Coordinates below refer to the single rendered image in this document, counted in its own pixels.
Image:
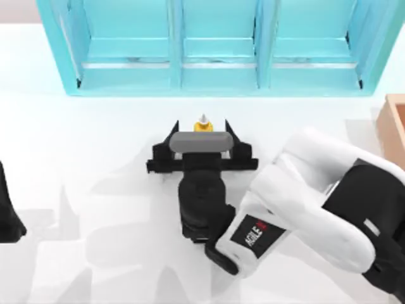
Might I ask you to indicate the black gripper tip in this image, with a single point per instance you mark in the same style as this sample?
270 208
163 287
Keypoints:
9 215

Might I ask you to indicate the salmon-coloured shallow box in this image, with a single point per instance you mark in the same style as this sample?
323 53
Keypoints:
392 126

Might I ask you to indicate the yellow bottle with white tip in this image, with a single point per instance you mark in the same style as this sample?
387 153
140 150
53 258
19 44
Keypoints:
203 126

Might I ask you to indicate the light blue rack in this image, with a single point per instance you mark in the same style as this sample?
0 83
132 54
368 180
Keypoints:
218 47

